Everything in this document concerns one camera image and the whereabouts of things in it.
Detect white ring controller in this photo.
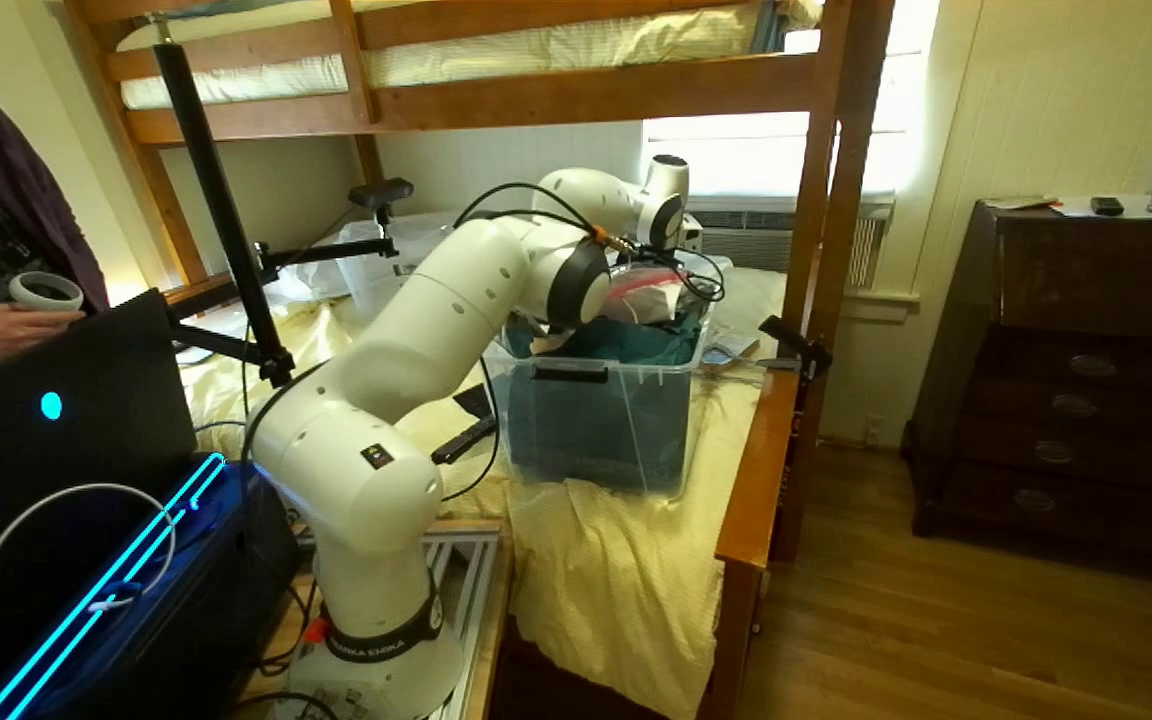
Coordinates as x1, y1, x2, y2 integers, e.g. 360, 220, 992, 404
6, 267, 86, 318

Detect yellow bed sheet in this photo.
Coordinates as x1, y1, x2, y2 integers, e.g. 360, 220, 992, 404
173, 265, 793, 720

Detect black laptop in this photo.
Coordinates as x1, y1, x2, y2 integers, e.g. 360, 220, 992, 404
0, 286, 203, 682

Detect dark purple person's clothing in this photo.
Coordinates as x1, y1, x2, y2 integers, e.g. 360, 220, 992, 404
0, 71, 111, 330

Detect black tripod pole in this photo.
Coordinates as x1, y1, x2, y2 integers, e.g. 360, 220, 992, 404
149, 37, 407, 391

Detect black case blue lights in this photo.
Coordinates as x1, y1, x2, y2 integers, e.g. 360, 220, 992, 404
0, 449, 305, 720

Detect white pillow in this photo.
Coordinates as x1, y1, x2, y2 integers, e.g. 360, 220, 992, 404
273, 210, 465, 330

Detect pale bunk mattress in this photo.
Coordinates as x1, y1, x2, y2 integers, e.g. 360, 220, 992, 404
111, 0, 826, 112

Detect clear plastic storage bin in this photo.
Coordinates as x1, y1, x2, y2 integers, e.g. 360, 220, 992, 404
490, 306, 714, 494

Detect white radiator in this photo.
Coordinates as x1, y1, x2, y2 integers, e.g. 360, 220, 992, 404
678, 191, 899, 292

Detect black clamp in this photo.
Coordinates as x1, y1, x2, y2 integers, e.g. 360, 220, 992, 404
755, 310, 836, 385

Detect dark wooden dresser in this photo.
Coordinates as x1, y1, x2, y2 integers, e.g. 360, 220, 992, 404
902, 194, 1152, 578

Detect white cable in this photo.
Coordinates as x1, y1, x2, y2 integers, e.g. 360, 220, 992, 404
0, 474, 184, 715

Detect black tripod camera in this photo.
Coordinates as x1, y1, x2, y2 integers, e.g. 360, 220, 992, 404
349, 174, 414, 230

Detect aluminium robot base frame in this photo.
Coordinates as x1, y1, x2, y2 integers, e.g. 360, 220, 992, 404
238, 522, 516, 720

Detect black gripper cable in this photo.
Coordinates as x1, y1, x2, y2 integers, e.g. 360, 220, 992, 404
447, 174, 631, 254

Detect wooden bunk bed frame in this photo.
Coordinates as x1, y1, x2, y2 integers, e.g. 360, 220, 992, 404
61, 0, 899, 720

